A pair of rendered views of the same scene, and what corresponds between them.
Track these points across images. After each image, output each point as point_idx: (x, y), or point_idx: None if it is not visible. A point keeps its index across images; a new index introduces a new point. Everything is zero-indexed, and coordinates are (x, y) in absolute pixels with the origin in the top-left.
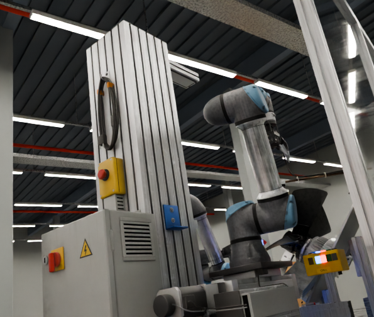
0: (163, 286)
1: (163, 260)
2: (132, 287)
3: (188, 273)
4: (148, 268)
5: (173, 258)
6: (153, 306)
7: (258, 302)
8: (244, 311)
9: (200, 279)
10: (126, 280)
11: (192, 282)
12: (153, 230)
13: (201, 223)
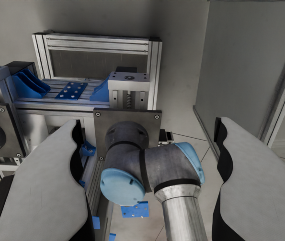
0: (99, 192)
1: (95, 206)
2: (110, 215)
3: (95, 178)
4: (108, 217)
5: (94, 201)
6: None
7: None
8: None
9: (96, 164)
10: (109, 222)
11: (96, 170)
12: (103, 238)
13: None
